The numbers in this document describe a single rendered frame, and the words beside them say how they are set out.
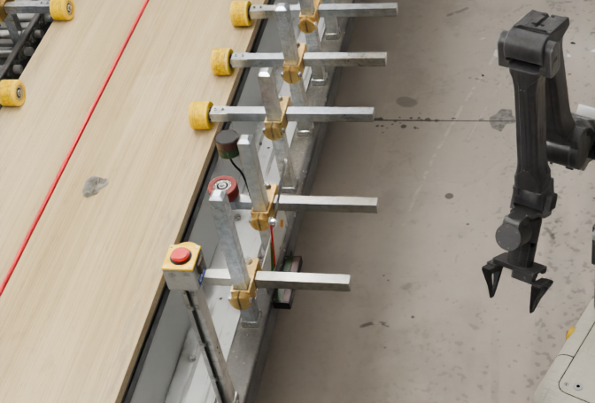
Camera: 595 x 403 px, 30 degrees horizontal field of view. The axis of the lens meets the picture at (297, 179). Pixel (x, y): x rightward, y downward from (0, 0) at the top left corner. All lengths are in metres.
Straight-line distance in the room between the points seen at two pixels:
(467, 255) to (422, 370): 0.52
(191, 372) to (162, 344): 0.13
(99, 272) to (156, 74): 0.82
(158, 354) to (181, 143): 0.65
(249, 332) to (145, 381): 0.30
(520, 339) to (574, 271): 0.35
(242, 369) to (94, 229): 0.55
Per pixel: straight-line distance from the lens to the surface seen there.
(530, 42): 2.11
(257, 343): 2.85
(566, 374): 3.24
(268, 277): 2.80
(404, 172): 4.26
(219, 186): 2.97
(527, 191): 2.36
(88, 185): 3.09
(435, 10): 5.09
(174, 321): 2.93
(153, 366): 2.81
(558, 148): 2.42
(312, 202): 2.93
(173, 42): 3.56
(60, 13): 3.78
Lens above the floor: 2.86
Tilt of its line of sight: 42 degrees down
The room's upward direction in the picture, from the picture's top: 12 degrees counter-clockwise
